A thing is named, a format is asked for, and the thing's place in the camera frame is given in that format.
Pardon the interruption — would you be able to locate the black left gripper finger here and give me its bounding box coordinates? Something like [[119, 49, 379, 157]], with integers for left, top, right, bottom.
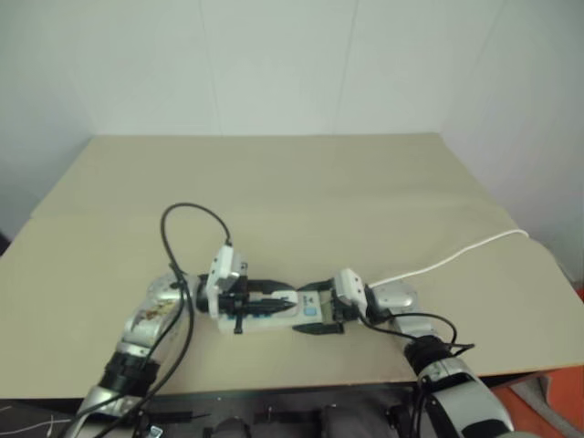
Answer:
[[247, 276, 298, 297], [248, 297, 294, 316]]

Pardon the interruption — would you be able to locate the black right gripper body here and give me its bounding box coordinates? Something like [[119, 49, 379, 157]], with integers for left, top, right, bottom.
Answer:
[[329, 282, 357, 325]]

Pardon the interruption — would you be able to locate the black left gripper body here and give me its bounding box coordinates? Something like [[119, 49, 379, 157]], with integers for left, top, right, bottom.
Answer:
[[217, 272, 253, 336]]

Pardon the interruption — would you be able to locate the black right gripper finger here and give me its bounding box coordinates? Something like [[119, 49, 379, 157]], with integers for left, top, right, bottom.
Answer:
[[297, 280, 338, 294], [296, 321, 345, 336]]

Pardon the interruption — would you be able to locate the white power strip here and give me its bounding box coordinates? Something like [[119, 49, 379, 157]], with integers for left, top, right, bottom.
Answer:
[[217, 290, 339, 337]]

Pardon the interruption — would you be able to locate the white power strip cable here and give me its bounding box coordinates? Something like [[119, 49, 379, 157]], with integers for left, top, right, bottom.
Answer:
[[367, 229, 531, 291]]

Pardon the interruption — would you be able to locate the dark rounded shape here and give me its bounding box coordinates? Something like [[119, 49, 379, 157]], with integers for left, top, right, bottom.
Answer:
[[213, 416, 253, 438]]

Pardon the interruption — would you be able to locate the orange object under table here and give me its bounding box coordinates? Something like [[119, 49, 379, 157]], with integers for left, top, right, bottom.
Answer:
[[484, 286, 584, 438]]

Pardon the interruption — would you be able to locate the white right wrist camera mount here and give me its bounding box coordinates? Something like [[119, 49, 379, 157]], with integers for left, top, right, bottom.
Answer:
[[332, 267, 369, 321]]

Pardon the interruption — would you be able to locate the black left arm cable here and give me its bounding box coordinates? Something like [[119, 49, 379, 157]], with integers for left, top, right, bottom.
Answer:
[[75, 202, 235, 438]]

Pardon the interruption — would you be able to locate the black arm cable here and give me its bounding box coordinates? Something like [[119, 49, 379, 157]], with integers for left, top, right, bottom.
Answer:
[[359, 308, 476, 438], [75, 202, 235, 438]]

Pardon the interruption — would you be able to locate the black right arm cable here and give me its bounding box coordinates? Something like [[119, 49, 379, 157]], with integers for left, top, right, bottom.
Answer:
[[359, 308, 476, 438]]

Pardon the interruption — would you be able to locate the thin white floor wire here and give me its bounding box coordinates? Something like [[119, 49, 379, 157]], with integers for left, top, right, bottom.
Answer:
[[0, 403, 60, 438]]

